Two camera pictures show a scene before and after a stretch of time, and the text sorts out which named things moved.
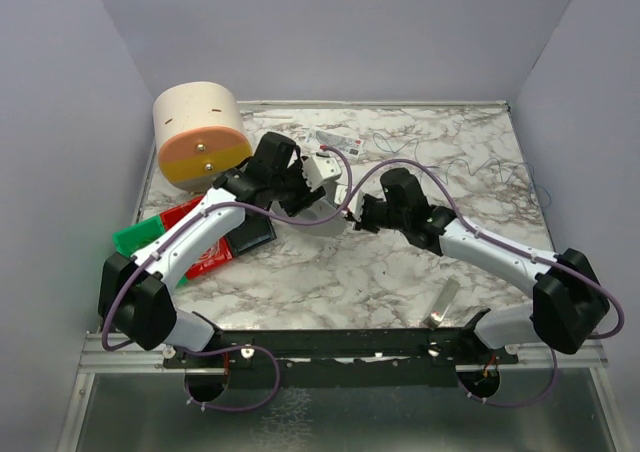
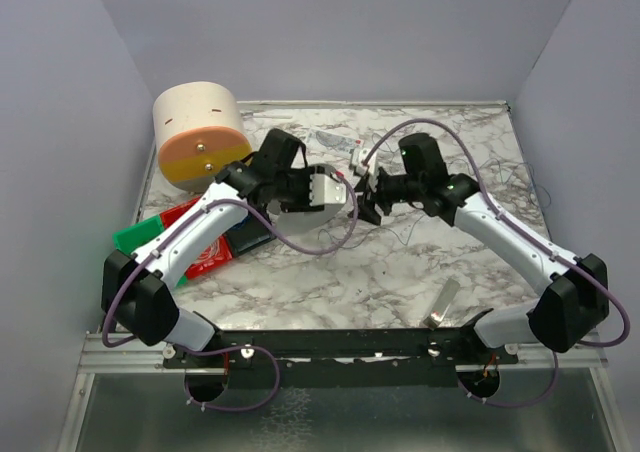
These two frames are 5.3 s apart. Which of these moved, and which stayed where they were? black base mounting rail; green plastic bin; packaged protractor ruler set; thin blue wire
Moved: thin blue wire
Stayed: green plastic bin; black base mounting rail; packaged protractor ruler set
